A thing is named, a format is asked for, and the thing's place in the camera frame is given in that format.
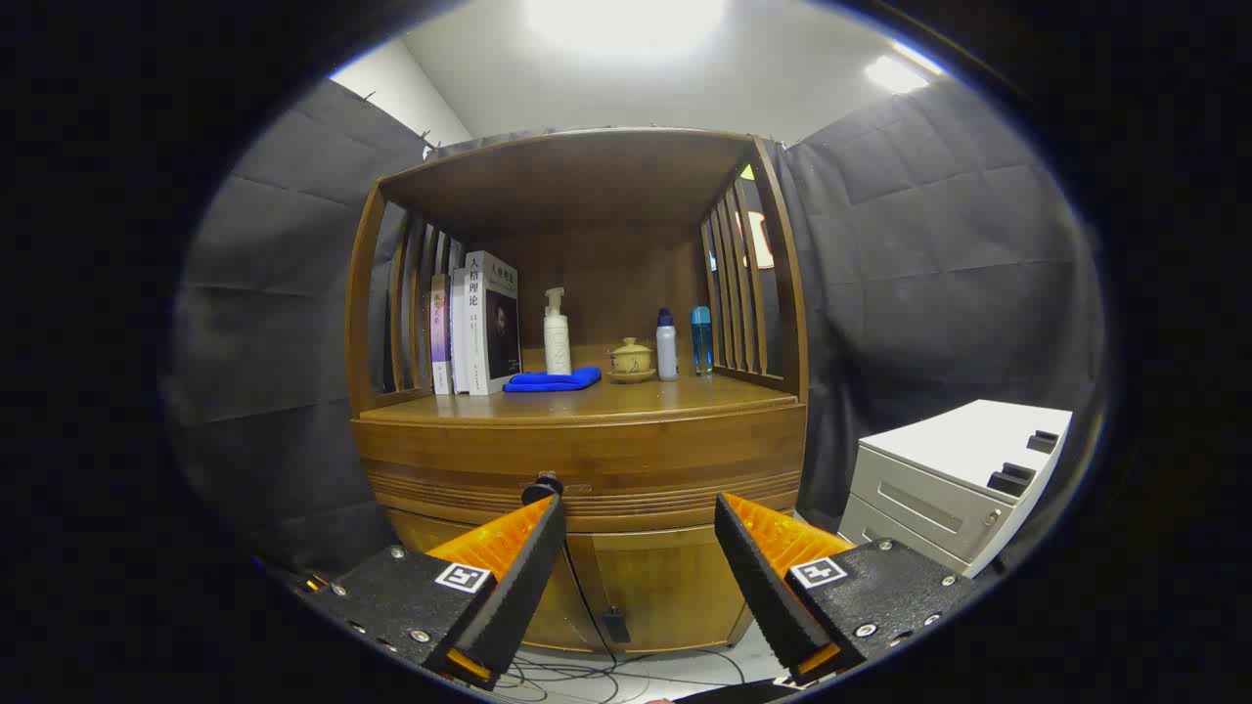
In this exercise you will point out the wooden countertop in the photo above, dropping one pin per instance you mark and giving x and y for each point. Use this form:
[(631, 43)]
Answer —
[(665, 396)]

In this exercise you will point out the yellow saucer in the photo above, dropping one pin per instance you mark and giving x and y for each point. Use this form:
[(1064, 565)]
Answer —
[(631, 376)]

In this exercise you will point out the blue folded cloth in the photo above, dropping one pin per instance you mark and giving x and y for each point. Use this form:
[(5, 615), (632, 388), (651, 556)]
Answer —
[(553, 380)]

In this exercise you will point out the ceiling light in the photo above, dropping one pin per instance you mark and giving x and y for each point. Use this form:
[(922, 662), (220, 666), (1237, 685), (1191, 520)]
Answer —
[(895, 74), (626, 20)]

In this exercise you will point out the purple book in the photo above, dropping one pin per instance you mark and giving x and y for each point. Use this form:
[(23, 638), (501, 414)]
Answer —
[(440, 332)]

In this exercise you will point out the yellow lidded teacup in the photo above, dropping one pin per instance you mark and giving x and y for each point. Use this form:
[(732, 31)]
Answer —
[(631, 357)]

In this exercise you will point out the white filing cabinet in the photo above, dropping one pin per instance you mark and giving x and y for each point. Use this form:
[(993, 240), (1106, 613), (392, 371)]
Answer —
[(959, 440)]

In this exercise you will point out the white bottle with blue cap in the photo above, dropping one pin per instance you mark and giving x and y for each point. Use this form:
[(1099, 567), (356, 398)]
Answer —
[(666, 352)]

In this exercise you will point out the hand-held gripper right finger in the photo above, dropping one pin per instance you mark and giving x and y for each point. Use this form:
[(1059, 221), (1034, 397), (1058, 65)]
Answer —
[(763, 587)]

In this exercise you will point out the wooden cabinet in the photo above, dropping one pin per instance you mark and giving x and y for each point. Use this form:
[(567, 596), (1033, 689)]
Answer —
[(587, 186)]

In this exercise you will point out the white book with portrait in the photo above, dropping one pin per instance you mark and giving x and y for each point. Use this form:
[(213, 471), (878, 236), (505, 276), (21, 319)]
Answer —
[(494, 323)]

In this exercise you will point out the wooden drawer with black knob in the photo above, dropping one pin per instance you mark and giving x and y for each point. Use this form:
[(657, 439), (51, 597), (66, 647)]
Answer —
[(587, 455)]

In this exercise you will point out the clear blue bottle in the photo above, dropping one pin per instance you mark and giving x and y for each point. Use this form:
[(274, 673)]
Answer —
[(701, 347)]

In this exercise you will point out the white pump bottle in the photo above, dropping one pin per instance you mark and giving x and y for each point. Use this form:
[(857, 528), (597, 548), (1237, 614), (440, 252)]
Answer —
[(558, 342)]

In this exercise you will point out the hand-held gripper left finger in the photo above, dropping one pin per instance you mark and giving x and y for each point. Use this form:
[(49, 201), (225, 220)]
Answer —
[(523, 596)]

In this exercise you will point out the thin white book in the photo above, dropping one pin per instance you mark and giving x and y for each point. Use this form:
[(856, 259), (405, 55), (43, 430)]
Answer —
[(460, 332)]

